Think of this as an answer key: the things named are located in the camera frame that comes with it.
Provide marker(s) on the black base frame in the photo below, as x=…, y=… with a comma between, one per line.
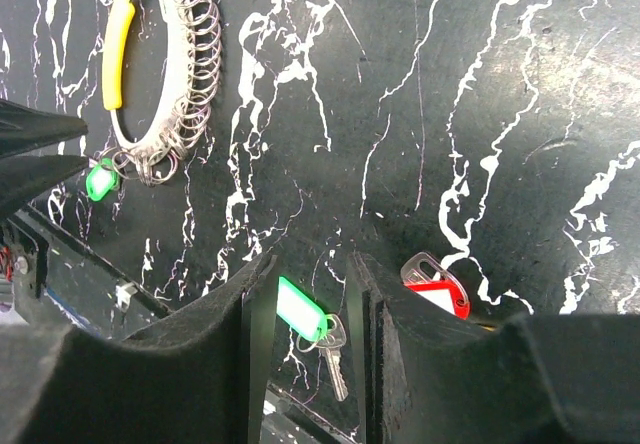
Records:
x=58, y=279

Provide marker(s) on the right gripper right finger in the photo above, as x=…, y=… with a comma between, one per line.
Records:
x=425, y=376

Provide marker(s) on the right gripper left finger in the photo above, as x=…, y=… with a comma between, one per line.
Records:
x=197, y=376

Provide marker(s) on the large keyring with yellow grip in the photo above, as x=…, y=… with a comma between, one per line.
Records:
x=192, y=75

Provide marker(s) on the green key tag on ring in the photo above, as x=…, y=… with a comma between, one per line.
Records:
x=101, y=180

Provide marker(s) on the green key tag with key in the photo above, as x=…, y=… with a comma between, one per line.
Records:
x=316, y=329

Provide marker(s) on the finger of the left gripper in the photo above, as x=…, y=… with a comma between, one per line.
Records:
x=23, y=178
x=24, y=129

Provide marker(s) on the red key tag with key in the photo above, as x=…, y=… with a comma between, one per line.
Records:
x=424, y=275

